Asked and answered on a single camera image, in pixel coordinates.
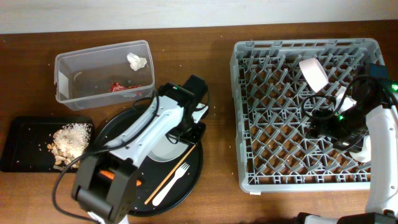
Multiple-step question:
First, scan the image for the cream plastic cup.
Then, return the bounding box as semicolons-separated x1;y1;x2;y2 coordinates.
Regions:
350;135;371;163

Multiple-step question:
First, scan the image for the grey plate with food scraps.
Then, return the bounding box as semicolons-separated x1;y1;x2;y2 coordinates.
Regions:
148;138;188;162

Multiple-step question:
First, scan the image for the wooden chopstick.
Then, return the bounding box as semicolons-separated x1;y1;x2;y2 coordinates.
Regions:
144;144;197;205

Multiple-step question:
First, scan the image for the white plastic fork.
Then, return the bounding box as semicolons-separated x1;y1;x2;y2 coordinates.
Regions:
152;162;190;207

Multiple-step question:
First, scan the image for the round black serving tray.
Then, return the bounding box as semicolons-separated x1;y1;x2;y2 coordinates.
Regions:
94;106;203;217

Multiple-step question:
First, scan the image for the orange carrot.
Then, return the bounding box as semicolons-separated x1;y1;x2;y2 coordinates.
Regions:
99;170;142;187

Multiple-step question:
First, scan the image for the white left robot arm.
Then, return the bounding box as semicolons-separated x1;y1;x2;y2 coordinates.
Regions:
52;75;210;223

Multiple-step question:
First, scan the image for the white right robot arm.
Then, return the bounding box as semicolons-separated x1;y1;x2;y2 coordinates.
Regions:
298;63;397;223

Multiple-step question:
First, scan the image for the grey plastic dishwasher rack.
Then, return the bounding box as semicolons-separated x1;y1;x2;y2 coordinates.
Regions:
230;38;384;194

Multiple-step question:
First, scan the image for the clear plastic waste bin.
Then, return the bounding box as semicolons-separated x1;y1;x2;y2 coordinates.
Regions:
54;40;155;111

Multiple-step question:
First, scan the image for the black rectangular waste bin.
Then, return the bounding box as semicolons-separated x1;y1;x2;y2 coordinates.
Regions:
1;116;95;173

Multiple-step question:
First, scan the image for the red snack wrapper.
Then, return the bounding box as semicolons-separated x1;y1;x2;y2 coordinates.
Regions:
109;82;142;92

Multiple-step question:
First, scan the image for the crumpled white tissue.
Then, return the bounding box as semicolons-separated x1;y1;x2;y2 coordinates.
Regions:
127;53;147;72

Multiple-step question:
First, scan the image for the pile of rice and peanut shells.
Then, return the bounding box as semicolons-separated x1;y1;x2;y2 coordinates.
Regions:
47;123;93;170

